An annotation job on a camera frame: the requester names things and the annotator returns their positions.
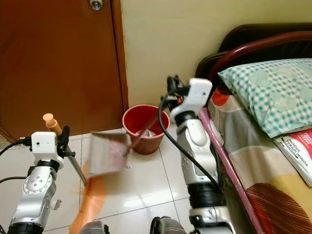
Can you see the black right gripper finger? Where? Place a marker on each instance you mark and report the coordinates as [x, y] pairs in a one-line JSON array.
[[166, 101]]

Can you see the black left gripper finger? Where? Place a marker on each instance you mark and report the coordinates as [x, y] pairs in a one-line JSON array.
[[65, 134]]

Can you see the orange broom with metal stick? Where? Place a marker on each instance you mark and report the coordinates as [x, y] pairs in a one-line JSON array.
[[90, 204]]

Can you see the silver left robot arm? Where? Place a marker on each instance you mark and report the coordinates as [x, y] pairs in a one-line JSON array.
[[36, 195]]

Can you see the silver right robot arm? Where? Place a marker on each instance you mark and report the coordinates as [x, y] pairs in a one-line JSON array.
[[197, 161]]

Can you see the crumpled white paper trash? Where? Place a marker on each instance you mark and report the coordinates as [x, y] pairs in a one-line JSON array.
[[150, 132]]

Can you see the red plastic bucket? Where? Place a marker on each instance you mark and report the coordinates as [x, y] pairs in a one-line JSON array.
[[151, 145]]

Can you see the brown wooden door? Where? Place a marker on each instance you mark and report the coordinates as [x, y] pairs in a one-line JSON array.
[[58, 63]]

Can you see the grey left robot leg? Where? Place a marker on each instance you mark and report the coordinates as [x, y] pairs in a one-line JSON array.
[[93, 228]]

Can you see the grey robot leg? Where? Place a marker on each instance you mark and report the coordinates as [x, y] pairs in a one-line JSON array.
[[170, 226], [93, 228]]

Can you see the green checkered pillow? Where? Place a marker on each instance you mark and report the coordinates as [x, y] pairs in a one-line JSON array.
[[273, 92]]

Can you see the dark wooden bed headboard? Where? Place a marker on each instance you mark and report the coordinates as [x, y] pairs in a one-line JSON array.
[[263, 35]]

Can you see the patterned beige bed sheet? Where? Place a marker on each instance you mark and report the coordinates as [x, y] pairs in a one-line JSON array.
[[258, 161]]

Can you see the silver round door knob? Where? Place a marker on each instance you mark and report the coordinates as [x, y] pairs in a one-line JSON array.
[[96, 4]]

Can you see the grey right robot leg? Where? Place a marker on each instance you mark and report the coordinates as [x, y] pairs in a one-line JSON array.
[[170, 226]]

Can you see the red and white magazine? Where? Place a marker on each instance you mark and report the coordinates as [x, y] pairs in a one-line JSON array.
[[300, 153]]

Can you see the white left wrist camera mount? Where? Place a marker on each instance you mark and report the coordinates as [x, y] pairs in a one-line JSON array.
[[44, 145]]

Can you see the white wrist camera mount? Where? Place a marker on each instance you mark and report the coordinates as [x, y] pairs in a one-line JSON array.
[[44, 145], [196, 95]]

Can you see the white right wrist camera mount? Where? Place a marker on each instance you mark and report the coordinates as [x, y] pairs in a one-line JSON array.
[[196, 95]]

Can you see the dark red curved bed rail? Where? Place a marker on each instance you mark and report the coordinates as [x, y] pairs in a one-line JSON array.
[[253, 46]]

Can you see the pink bed side rail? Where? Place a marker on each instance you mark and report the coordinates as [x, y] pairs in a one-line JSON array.
[[229, 165]]

